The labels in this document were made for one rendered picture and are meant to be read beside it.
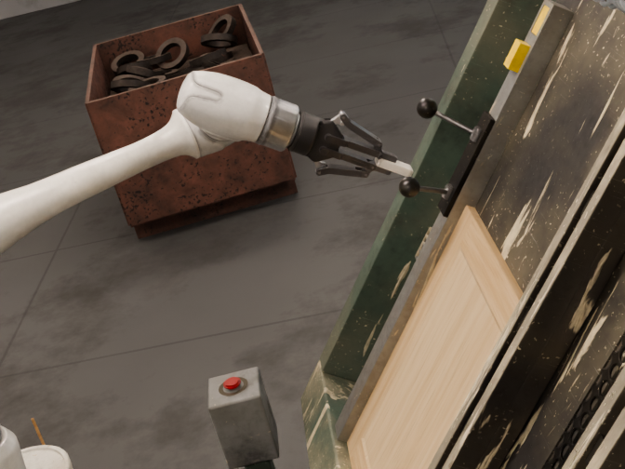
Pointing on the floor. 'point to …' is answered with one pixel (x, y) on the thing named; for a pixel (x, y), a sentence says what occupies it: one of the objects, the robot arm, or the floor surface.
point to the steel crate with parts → (138, 87)
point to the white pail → (45, 455)
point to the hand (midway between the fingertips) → (393, 166)
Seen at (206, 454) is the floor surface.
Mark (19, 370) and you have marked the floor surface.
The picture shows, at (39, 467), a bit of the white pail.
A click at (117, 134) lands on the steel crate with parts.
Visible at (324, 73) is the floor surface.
